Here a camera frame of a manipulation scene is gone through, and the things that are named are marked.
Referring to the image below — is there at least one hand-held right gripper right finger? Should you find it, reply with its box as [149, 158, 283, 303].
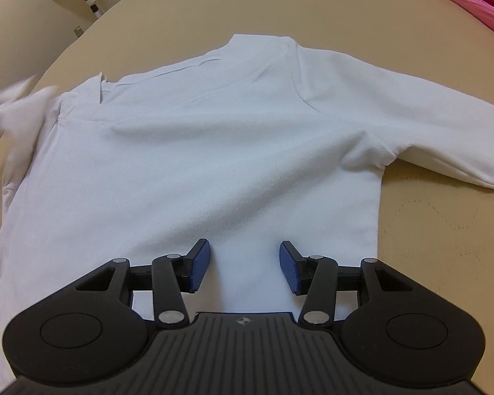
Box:
[279, 240, 414, 330]

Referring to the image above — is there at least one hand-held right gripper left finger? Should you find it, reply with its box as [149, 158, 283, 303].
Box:
[75, 239, 211, 330]

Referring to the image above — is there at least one white long-sleeved shirt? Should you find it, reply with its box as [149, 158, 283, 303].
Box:
[0, 33, 494, 393]

